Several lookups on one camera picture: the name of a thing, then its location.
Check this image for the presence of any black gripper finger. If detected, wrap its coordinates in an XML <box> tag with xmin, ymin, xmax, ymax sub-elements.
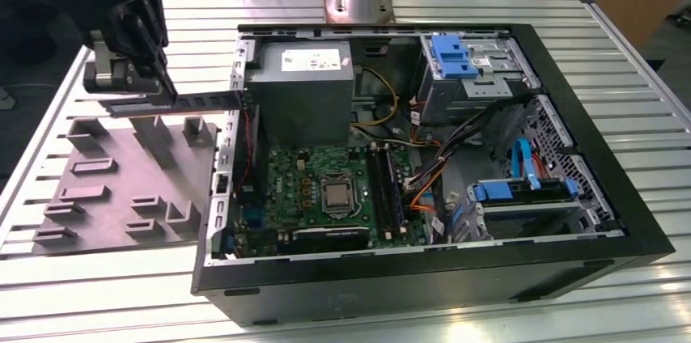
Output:
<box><xmin>122</xmin><ymin>0</ymin><xmax>178</xmax><ymax>108</ymax></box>
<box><xmin>82</xmin><ymin>29</ymin><xmax>157</xmax><ymax>95</ymax></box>

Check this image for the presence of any black RAM slot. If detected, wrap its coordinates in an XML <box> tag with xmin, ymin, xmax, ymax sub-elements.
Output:
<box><xmin>365</xmin><ymin>144</ymin><xmax>393</xmax><ymax>241</ymax></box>

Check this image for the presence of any grey plastic parts rack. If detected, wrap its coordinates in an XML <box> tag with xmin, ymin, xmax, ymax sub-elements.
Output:
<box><xmin>30</xmin><ymin>114</ymin><xmax>222</xmax><ymax>256</ymax></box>

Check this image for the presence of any black case fan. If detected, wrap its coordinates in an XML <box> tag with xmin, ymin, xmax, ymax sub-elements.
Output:
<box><xmin>238</xmin><ymin>90</ymin><xmax>261</xmax><ymax>170</ymax></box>

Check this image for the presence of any grey power supply unit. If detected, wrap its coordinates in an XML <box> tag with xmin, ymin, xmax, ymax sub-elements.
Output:
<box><xmin>245</xmin><ymin>41</ymin><xmax>357</xmax><ymax>146</ymax></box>

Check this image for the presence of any green motherboard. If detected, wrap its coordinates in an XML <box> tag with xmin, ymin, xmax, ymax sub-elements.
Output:
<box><xmin>230</xmin><ymin>142</ymin><xmax>433</xmax><ymax>257</ymax></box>

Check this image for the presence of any silver CPU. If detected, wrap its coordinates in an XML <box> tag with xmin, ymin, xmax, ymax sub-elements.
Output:
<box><xmin>321</xmin><ymin>184</ymin><xmax>352</xmax><ymax>209</ymax></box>

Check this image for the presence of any black graphics card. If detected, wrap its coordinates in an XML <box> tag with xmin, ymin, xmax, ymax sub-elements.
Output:
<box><xmin>274</xmin><ymin>226</ymin><xmax>372</xmax><ymax>256</ymax></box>

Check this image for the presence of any blue drive bay latch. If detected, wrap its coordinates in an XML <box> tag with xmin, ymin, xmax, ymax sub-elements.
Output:
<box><xmin>429</xmin><ymin>35</ymin><xmax>480</xmax><ymax>80</ymax></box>

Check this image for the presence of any grey metal drive cage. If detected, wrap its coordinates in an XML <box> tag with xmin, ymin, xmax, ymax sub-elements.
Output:
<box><xmin>417</xmin><ymin>33</ymin><xmax>540</xmax><ymax>125</ymax></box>

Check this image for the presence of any hard disk in blue carrier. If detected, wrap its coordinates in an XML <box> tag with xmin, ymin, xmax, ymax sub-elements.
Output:
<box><xmin>466</xmin><ymin>179</ymin><xmax>581</xmax><ymax>210</ymax></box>

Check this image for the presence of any black PC case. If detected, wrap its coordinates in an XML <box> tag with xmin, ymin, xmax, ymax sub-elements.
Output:
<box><xmin>189</xmin><ymin>22</ymin><xmax>676</xmax><ymax>327</ymax></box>

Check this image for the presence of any grey metal disk bay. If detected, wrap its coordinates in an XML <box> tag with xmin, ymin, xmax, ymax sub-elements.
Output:
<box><xmin>446</xmin><ymin>179</ymin><xmax>621</xmax><ymax>245</ymax></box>

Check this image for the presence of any red twisted fan wire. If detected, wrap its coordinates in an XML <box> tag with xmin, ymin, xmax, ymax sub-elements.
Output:
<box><xmin>240</xmin><ymin>108</ymin><xmax>254</xmax><ymax>182</ymax></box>

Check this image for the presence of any yellow wire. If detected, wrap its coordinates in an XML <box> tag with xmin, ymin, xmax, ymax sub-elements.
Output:
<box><xmin>348</xmin><ymin>66</ymin><xmax>400</xmax><ymax>129</ymax></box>

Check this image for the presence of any black cable bundle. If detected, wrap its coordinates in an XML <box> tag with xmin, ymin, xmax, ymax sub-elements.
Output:
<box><xmin>406</xmin><ymin>94</ymin><xmax>535</xmax><ymax>189</ymax></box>

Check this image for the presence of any orange wire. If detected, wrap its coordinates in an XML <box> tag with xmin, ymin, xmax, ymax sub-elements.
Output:
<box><xmin>409</xmin><ymin>164</ymin><xmax>446</xmax><ymax>214</ymax></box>

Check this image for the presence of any blue SATA cable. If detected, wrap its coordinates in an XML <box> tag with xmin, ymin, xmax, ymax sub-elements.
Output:
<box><xmin>509</xmin><ymin>138</ymin><xmax>544</xmax><ymax>193</ymax></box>

